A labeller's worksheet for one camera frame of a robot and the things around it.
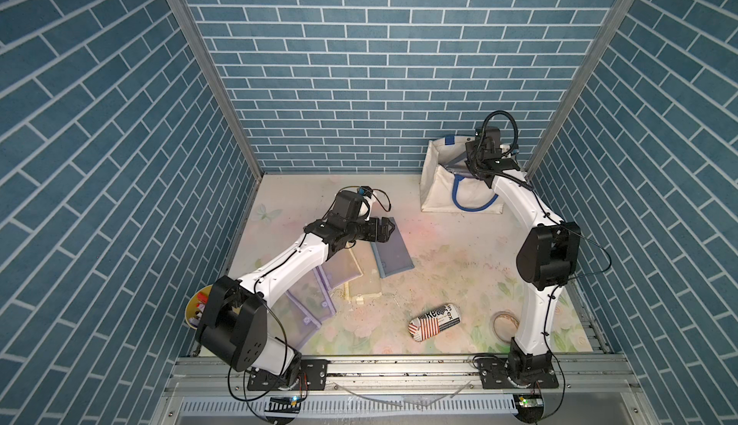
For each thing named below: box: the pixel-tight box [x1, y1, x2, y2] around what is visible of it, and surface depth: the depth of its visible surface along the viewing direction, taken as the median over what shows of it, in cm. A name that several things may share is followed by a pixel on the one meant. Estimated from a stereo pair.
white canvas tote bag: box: [419, 135, 505, 214], surface depth 102 cm
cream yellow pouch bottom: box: [344, 240, 383, 300], surface depth 93 cm
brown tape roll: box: [492, 310, 520, 344], surface depth 84 cm
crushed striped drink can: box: [408, 303, 463, 343], surface depth 82 cm
